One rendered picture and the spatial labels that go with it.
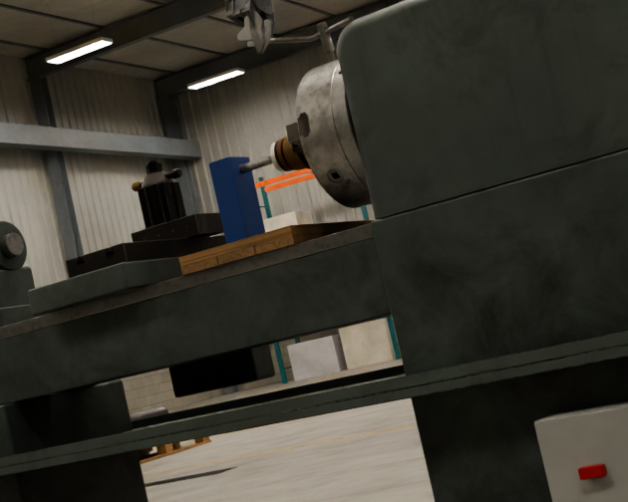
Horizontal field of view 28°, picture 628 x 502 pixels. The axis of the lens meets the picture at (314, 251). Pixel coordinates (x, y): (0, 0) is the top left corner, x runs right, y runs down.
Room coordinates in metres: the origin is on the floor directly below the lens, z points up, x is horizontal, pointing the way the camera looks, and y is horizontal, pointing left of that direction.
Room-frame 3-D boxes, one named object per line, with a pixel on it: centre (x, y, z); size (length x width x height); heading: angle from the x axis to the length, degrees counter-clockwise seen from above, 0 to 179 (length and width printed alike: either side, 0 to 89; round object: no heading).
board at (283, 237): (2.79, 0.07, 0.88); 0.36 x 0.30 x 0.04; 148
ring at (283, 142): (2.73, -0.02, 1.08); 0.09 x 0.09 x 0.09; 58
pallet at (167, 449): (11.26, 1.97, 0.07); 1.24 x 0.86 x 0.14; 150
